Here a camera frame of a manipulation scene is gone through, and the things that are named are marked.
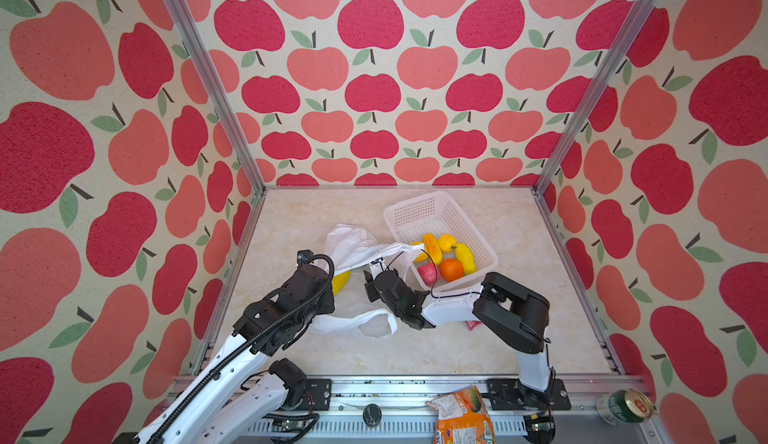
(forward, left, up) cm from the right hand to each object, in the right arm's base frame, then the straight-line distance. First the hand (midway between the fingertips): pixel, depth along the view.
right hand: (374, 268), depth 90 cm
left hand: (-14, +8, +10) cm, 19 cm away
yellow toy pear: (+8, -15, -5) cm, 18 cm away
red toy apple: (+1, -17, -3) cm, 17 cm away
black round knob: (-37, -5, +3) cm, 38 cm away
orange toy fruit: (+3, -24, -2) cm, 24 cm away
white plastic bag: (0, +7, +11) cm, 13 cm away
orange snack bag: (-35, -25, -4) cm, 44 cm away
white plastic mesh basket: (+28, -21, -6) cm, 36 cm away
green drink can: (-30, -59, +2) cm, 66 cm away
